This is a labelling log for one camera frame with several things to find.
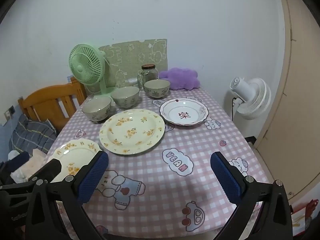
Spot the black fan power cable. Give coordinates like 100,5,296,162
230,97,238,120

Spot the glass jar with dark lid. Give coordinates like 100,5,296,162
137,64,159,85

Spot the white crumpled cloth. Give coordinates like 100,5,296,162
10,149,48,183

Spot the white standing fan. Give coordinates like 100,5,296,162
230,77,272,120

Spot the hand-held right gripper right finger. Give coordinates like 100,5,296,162
210,151,293,240

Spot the beige wardrobe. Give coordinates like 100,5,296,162
255,0,320,203

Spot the blue plaid pillow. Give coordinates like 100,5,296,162
11,114,58,155

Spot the green bear print mat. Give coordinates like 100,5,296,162
98,39,168,93

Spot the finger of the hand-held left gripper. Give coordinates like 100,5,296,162
29,159,62,182
9,152,30,174

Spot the small scalloped floral plate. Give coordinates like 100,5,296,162
47,139,100,183

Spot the green desk fan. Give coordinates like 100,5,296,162
69,44,116,98

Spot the green floral ceramic bowl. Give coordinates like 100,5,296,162
143,79,171,99
111,86,140,109
82,96,112,123

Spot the wall socket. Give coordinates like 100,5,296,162
4,106,15,120

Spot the purple plush pillow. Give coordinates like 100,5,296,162
159,67,200,91

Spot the large yellow floral plate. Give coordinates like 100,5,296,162
99,109,165,155

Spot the white plate with red print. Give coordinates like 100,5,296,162
159,98,209,126

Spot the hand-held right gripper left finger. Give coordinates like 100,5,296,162
25,151,109,240

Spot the pink checked bear tablecloth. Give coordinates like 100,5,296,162
46,87,273,240

